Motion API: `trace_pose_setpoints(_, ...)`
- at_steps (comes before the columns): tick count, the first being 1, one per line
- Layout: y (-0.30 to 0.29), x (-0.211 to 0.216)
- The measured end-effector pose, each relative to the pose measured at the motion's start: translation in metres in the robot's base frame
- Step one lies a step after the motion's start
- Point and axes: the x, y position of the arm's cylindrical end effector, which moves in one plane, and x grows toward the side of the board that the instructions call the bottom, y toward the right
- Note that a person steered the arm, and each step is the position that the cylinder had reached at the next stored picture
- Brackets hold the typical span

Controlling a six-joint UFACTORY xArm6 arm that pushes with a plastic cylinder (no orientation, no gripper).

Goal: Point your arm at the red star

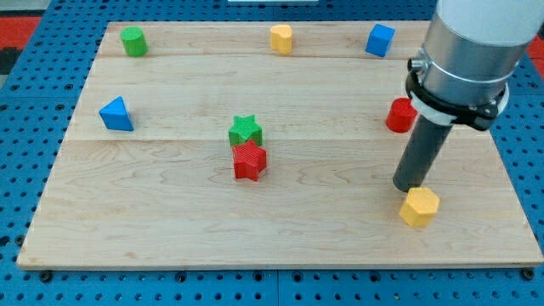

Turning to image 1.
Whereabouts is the yellow heart block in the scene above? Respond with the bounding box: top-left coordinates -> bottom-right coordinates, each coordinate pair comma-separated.
269,24 -> 292,55

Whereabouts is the yellow hexagon block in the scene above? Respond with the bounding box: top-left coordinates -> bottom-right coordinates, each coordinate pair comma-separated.
399,187 -> 440,227

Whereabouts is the red star block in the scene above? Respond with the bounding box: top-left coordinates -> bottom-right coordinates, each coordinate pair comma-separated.
232,139 -> 267,182

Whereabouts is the red cylinder block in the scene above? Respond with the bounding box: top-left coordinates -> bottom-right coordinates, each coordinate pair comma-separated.
385,98 -> 418,133

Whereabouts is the blue triangular prism block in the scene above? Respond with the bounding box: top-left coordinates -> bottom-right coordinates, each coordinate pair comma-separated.
99,96 -> 133,132

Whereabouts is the blue cube block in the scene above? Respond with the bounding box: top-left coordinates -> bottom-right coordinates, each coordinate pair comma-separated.
365,24 -> 396,58

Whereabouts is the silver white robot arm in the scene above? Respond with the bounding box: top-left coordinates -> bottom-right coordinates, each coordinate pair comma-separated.
405,0 -> 543,131

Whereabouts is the green star block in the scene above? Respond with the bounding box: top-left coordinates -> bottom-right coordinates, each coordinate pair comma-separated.
229,115 -> 263,146

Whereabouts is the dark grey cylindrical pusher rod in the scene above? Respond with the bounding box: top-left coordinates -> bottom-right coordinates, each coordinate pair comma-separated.
393,116 -> 451,192

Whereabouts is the green cylinder block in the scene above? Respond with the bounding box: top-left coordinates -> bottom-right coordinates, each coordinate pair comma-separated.
120,25 -> 148,57

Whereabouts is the light wooden board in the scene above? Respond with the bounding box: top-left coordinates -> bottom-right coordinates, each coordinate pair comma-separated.
17,21 -> 543,271

